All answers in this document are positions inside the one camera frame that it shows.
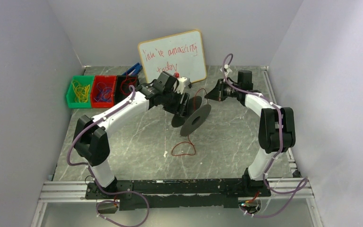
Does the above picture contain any black perforated cable spool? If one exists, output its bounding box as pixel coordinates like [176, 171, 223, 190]
[171, 96, 211, 137]

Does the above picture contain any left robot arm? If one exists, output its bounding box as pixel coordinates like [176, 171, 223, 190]
[69, 71, 192, 194]

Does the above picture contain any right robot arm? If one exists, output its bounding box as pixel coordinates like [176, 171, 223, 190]
[205, 70, 295, 181]

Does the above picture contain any yellow framed whiteboard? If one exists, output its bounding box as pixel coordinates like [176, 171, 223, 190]
[138, 30, 207, 83]

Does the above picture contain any blue tool behind bins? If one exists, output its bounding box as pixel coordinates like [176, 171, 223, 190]
[122, 62, 142, 76]

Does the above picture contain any black storage bin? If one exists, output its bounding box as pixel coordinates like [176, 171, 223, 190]
[113, 75, 139, 104]

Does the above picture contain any red storage bin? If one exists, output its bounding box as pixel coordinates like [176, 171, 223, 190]
[90, 75, 116, 108]

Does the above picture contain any green storage bin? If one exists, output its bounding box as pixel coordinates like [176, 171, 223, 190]
[66, 75, 95, 109]

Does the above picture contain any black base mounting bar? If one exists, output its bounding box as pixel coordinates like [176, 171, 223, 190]
[85, 175, 271, 210]

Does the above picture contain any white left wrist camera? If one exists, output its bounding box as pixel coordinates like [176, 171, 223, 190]
[173, 72, 192, 94]

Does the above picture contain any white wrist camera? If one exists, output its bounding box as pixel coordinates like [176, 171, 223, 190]
[173, 72, 192, 94]
[220, 64, 233, 81]

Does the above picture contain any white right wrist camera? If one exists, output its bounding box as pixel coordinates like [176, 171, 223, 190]
[220, 64, 233, 81]

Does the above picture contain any red cables bundle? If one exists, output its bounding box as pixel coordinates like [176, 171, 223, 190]
[119, 77, 138, 96]

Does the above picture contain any blue cables bundle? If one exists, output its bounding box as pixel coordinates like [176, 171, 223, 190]
[94, 82, 115, 103]

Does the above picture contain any yellow cables bundle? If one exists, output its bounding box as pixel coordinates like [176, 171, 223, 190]
[72, 80, 92, 104]

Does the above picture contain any aluminium frame rail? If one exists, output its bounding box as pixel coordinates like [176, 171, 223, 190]
[30, 177, 323, 227]

